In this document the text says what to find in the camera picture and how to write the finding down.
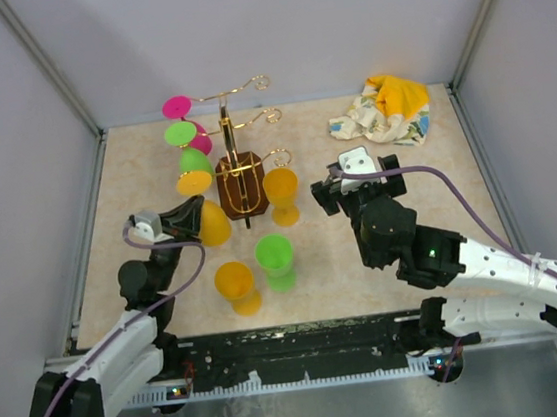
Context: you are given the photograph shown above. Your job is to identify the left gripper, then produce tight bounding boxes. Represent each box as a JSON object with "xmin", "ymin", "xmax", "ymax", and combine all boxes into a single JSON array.
[{"xmin": 142, "ymin": 193, "xmax": 213, "ymax": 292}]

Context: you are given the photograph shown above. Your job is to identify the orange wine glass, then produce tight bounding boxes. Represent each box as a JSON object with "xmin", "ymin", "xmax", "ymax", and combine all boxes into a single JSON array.
[
  {"xmin": 214, "ymin": 261, "xmax": 262, "ymax": 317},
  {"xmin": 262, "ymin": 167, "xmax": 300, "ymax": 227},
  {"xmin": 173, "ymin": 166, "xmax": 235, "ymax": 252}
]

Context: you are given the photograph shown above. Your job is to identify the green wine glass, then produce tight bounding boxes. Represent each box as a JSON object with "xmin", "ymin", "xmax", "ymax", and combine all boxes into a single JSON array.
[
  {"xmin": 164, "ymin": 121, "xmax": 214, "ymax": 175},
  {"xmin": 254, "ymin": 234, "xmax": 297, "ymax": 293}
]

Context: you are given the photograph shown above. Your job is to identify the pink wine glass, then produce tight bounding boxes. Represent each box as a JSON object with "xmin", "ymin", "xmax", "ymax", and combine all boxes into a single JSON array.
[{"xmin": 161, "ymin": 95, "xmax": 213, "ymax": 155}]

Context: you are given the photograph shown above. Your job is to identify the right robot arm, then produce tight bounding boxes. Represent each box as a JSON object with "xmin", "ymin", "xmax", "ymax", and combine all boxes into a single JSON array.
[{"xmin": 310, "ymin": 153, "xmax": 557, "ymax": 347}]

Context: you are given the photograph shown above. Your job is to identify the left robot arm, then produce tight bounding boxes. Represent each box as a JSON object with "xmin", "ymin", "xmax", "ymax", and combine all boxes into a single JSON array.
[{"xmin": 29, "ymin": 195, "xmax": 205, "ymax": 417}]

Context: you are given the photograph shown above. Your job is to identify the gold wine glass rack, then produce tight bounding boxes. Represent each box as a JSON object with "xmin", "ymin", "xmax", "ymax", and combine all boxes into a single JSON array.
[{"xmin": 187, "ymin": 74, "xmax": 293, "ymax": 229}]

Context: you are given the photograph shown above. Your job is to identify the orange wine glass front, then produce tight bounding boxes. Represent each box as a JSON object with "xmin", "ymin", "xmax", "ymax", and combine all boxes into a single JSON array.
[{"xmin": 214, "ymin": 261, "xmax": 262, "ymax": 317}]

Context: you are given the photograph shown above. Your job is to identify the orange wine glass by rack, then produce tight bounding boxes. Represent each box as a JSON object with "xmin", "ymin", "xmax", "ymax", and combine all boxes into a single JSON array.
[{"xmin": 262, "ymin": 167, "xmax": 300, "ymax": 227}]

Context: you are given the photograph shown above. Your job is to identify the green wine glass front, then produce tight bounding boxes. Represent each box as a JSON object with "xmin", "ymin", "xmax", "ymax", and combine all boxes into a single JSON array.
[{"xmin": 254, "ymin": 234, "xmax": 297, "ymax": 293}]

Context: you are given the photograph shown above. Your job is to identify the yellow patterned cloth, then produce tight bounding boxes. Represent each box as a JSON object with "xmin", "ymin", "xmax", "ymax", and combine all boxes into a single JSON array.
[{"xmin": 328, "ymin": 74, "xmax": 431, "ymax": 146}]

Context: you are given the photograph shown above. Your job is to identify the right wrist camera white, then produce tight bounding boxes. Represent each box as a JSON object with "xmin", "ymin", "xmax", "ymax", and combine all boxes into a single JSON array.
[{"xmin": 337, "ymin": 146, "xmax": 380, "ymax": 195}]

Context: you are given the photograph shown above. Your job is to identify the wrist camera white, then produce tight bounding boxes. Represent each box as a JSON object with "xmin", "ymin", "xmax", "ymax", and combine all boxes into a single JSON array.
[
  {"xmin": 129, "ymin": 210, "xmax": 172, "ymax": 244},
  {"xmin": 337, "ymin": 146, "xmax": 380, "ymax": 195}
]

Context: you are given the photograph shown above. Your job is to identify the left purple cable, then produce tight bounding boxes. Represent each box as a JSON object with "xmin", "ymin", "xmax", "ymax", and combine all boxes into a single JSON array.
[{"xmin": 7, "ymin": 211, "xmax": 227, "ymax": 417}]

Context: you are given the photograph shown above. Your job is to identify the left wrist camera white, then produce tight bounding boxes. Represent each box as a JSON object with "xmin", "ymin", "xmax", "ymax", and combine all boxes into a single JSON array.
[{"xmin": 129, "ymin": 210, "xmax": 172, "ymax": 244}]

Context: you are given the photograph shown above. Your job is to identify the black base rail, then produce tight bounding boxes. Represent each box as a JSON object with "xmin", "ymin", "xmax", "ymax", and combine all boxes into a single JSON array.
[{"xmin": 122, "ymin": 301, "xmax": 485, "ymax": 417}]

